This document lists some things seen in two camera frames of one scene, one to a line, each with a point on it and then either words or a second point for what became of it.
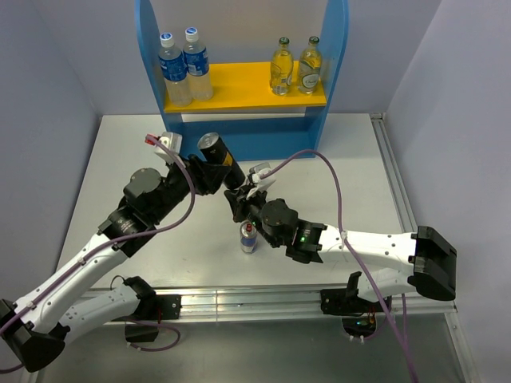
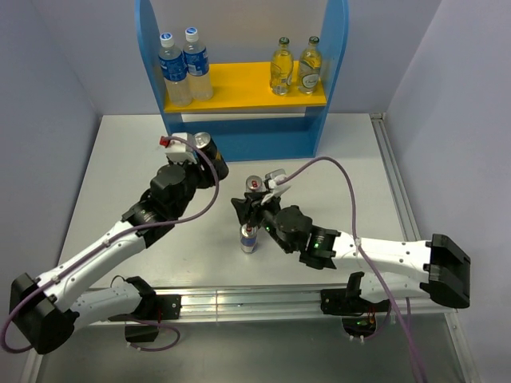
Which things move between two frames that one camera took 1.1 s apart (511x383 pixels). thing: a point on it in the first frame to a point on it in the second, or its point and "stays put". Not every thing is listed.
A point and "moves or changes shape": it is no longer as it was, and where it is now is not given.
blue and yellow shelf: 259,124 stays put
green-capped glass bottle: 310,72 stays put
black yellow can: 215,152 moves or changes shape
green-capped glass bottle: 282,69 stays put
